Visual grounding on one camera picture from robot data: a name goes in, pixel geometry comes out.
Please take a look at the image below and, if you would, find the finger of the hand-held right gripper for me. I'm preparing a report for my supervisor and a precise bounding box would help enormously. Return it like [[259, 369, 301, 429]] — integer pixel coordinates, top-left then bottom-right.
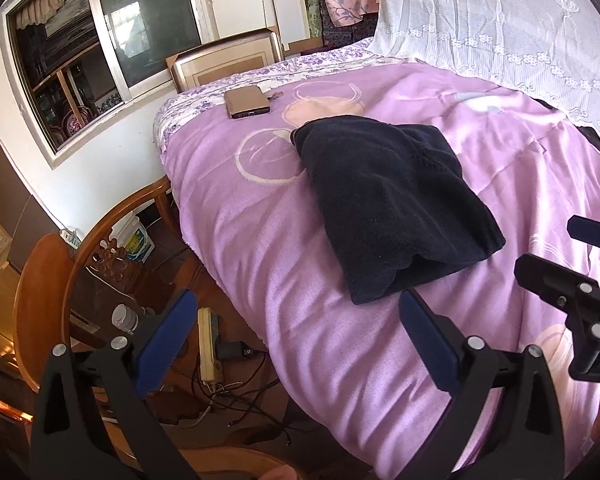
[[567, 214, 600, 254], [513, 253, 600, 321]]

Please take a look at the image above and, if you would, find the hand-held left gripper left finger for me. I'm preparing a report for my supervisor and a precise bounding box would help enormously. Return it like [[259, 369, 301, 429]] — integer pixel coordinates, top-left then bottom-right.
[[29, 289, 199, 480]]

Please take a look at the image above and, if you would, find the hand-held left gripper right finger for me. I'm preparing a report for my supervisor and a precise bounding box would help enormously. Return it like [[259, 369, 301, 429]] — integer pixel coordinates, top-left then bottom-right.
[[398, 290, 566, 480]]

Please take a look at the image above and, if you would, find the navy knitted cardigan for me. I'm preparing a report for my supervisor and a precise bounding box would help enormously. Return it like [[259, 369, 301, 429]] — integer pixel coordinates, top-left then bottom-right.
[[290, 114, 506, 306]]

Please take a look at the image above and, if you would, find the beige power strip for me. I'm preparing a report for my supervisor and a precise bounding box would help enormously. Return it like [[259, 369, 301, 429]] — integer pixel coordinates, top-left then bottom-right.
[[197, 307, 225, 384]]

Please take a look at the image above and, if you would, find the white lidded jar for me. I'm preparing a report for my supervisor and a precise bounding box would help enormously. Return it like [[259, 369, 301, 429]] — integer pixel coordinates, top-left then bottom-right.
[[110, 303, 141, 334]]

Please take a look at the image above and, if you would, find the black power adapter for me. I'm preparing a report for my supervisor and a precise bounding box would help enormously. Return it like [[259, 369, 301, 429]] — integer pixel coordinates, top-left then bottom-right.
[[215, 340, 261, 361]]

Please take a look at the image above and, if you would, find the white plastic bucket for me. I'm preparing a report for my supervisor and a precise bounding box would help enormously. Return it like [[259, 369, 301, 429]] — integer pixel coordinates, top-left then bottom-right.
[[112, 212, 156, 264]]

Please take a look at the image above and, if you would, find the wooden chair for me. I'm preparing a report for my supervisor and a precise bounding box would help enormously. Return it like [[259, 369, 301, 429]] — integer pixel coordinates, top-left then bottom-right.
[[12, 180, 182, 461]]

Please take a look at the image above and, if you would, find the pink bed sheet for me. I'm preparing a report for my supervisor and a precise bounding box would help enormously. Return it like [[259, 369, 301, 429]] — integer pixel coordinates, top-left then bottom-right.
[[160, 62, 600, 480]]

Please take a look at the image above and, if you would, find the white lace cloth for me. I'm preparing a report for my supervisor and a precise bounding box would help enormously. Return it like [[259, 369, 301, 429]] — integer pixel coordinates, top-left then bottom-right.
[[367, 0, 600, 162]]

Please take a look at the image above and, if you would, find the brown leather wallet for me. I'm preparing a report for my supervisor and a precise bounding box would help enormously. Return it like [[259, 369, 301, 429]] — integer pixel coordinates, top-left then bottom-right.
[[223, 85, 272, 120]]

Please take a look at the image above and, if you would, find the wooden headboard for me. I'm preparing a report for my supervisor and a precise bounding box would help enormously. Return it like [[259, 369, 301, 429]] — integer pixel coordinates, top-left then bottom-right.
[[165, 29, 285, 95]]

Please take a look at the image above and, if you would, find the sliding glass window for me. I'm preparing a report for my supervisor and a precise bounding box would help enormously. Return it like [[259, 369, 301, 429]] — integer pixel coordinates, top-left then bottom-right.
[[0, 0, 217, 169]]

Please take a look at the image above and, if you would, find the tangle of black cables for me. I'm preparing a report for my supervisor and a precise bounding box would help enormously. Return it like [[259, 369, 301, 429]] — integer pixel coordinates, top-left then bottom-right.
[[170, 360, 302, 442]]

